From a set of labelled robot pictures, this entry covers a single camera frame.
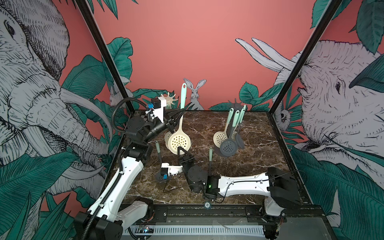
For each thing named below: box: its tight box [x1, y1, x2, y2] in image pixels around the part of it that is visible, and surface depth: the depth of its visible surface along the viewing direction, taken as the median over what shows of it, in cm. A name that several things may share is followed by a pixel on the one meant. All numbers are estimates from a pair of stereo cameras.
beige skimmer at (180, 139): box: [168, 83, 191, 155], surface depth 67 cm
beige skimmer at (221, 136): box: [213, 108, 234, 148], surface depth 90 cm
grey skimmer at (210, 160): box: [209, 147, 213, 176], surface depth 95 cm
